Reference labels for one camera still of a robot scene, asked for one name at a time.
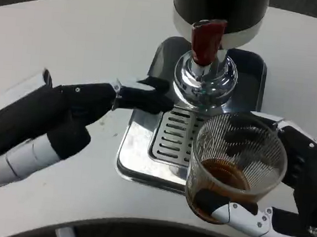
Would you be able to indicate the red tap lever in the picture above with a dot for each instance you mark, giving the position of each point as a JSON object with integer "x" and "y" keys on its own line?
{"x": 206, "y": 42}

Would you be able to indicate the slotted steel drip grid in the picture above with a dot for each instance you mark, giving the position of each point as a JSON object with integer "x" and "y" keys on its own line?
{"x": 170, "y": 141}

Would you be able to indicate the clear ribbed glass cup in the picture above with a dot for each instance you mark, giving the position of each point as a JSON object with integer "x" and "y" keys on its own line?
{"x": 266, "y": 150}

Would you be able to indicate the steel drip tray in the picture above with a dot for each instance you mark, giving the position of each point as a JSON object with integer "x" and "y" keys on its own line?
{"x": 132, "y": 160}

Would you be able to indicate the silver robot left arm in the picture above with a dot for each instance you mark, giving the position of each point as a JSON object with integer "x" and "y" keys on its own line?
{"x": 24, "y": 159}

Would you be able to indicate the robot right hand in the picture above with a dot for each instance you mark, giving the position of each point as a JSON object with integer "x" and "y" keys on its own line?
{"x": 306, "y": 170}

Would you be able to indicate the black drink dispenser chrome base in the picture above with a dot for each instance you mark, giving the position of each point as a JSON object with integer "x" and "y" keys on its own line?
{"x": 212, "y": 6}

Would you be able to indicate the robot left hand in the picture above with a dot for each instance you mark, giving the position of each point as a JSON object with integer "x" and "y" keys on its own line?
{"x": 64, "y": 110}

